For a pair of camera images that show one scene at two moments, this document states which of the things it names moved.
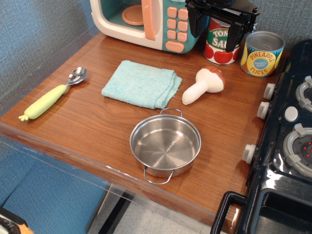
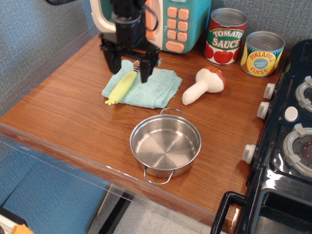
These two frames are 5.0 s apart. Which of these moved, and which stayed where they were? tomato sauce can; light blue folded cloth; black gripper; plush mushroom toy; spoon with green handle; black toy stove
Moved: black gripper; spoon with green handle
Stayed: light blue folded cloth; black toy stove; plush mushroom toy; tomato sauce can
